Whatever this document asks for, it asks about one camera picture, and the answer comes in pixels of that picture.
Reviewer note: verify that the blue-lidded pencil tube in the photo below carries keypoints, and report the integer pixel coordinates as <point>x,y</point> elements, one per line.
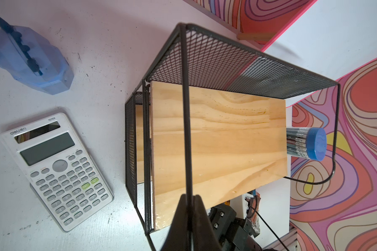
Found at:
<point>307,143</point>

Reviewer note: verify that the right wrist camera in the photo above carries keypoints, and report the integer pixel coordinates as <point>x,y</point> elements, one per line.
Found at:
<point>245,204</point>

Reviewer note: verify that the blue translucent pen holder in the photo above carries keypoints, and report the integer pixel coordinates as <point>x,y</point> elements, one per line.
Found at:
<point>32,60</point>

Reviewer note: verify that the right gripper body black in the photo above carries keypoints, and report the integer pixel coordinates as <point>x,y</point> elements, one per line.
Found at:
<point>233,234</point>

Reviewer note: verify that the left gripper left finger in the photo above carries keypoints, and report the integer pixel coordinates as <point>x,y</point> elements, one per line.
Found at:
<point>177,238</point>

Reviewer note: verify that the white board pink frame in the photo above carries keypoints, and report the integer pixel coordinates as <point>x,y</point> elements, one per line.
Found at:
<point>330,38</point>

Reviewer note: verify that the black wire wooden two-tier shelf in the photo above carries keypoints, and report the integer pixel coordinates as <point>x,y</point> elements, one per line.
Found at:
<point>208,118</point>

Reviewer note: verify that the orange black tea bag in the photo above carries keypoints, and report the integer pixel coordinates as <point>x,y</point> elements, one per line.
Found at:
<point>256,210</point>

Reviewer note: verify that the white scientific calculator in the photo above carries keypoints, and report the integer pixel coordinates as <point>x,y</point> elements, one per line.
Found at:
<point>60,170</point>

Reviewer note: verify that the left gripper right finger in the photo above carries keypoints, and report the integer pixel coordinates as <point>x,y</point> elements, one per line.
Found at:
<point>204,238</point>

